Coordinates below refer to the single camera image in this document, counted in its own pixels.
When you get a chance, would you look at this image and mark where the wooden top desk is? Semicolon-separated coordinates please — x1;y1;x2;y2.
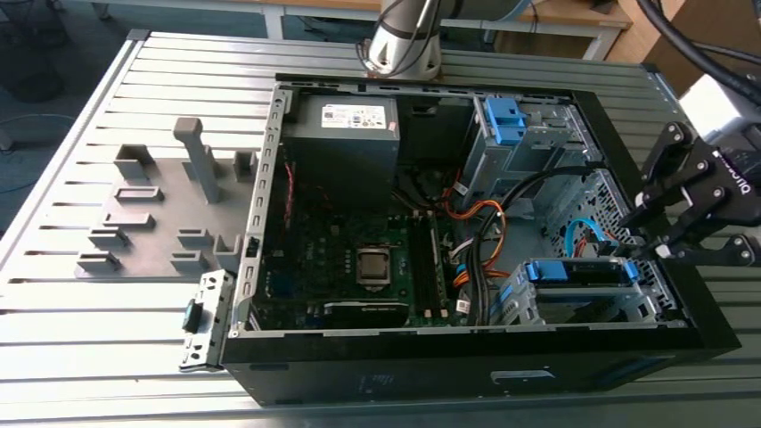
88;0;635;62

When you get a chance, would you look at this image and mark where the metal optical drive cage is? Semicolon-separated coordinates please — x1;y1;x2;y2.
461;95;603;200

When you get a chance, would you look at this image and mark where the orange yellow wire bundle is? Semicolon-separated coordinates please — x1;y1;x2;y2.
444;199;513;291

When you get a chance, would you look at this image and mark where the metal disk bay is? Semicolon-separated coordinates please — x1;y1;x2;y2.
495;255;684;327

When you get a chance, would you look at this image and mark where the silver CPU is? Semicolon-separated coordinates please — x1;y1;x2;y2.
355;248;395;287

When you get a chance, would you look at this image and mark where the black plug power wire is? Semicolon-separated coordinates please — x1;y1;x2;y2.
579;234;648;260

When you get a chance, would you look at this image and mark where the blue drive bay latch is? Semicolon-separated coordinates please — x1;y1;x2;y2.
484;96;529;127
492;124;529;146

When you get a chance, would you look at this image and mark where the brown wooden cabinet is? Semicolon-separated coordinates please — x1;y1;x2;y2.
605;0;761;97

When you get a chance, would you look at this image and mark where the hard disk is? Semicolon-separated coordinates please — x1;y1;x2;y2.
499;257;643;313

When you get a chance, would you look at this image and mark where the red twisted wire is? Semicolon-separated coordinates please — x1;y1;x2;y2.
282;159;300;216

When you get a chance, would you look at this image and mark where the RAM stick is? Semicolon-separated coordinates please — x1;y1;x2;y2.
425;213;449;317

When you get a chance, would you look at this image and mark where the blue data wire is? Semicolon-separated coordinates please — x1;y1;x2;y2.
563;217;613;260

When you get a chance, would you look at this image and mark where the metal slot cover bracket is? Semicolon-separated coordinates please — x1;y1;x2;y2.
178;268;235;374

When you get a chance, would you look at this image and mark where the grey power supply unit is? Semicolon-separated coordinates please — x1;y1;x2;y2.
283;95;403;216

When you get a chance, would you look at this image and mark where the black mesh bin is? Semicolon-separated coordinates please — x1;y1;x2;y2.
0;0;67;104

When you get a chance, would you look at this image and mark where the black open PC case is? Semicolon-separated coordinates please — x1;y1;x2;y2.
218;72;744;407

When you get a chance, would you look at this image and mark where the green motherboard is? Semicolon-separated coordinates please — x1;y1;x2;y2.
254;208;472;331

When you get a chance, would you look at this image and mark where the black graphics card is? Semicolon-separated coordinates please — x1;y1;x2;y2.
320;300;413;330

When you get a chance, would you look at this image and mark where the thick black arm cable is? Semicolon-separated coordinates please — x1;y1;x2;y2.
635;0;761;97

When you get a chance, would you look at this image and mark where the grey parts rack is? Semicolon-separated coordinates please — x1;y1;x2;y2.
74;116;262;283

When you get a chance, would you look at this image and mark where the black cable bundle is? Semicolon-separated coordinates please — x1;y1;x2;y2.
465;164;603;325

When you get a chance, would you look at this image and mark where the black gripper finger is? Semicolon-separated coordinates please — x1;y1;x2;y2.
617;200;761;265
632;120;725;211

